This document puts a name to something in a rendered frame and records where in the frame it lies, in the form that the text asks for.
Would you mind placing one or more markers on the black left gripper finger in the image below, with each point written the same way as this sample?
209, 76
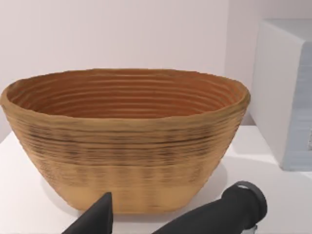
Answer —
100, 217

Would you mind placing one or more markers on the woven brown basket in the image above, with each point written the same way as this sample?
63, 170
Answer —
122, 151

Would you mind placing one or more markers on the pale microwave oven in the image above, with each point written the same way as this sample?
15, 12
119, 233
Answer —
282, 97

